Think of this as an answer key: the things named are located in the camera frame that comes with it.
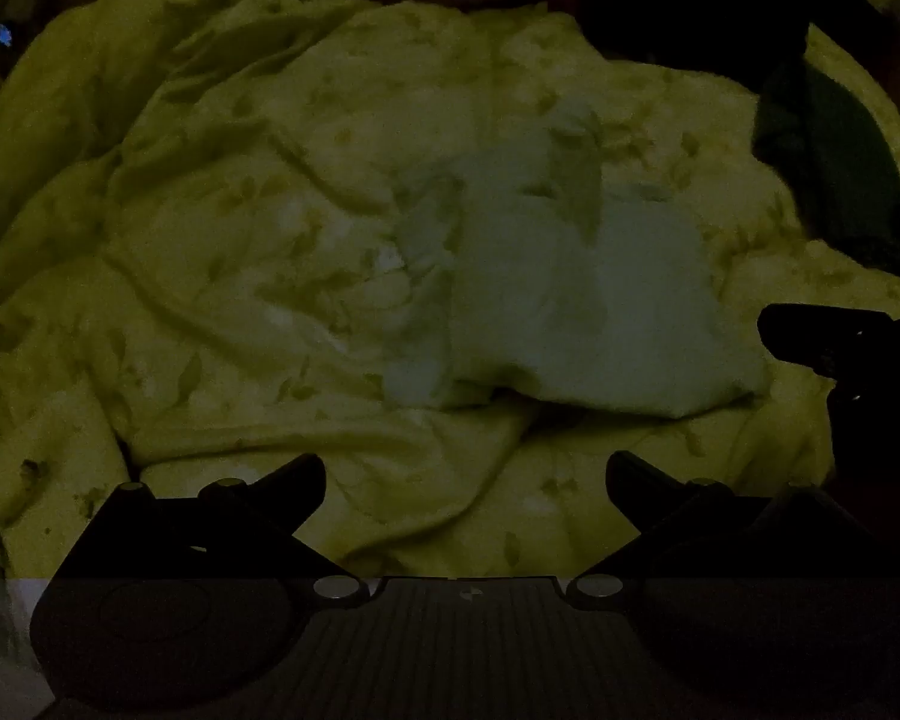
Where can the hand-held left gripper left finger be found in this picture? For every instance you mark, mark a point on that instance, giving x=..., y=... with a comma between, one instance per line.
x=306, y=474

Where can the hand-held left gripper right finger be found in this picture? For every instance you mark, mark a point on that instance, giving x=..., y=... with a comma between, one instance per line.
x=627, y=474

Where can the small pale garment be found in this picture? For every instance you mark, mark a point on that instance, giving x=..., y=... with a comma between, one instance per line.
x=570, y=300

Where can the dark green cloth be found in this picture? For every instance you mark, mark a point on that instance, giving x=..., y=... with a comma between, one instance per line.
x=825, y=157

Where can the yellow leaf print blanket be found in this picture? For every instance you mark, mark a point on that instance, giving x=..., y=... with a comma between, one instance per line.
x=217, y=255

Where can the black cloth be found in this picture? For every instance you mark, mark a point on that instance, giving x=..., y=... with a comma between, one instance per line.
x=690, y=0

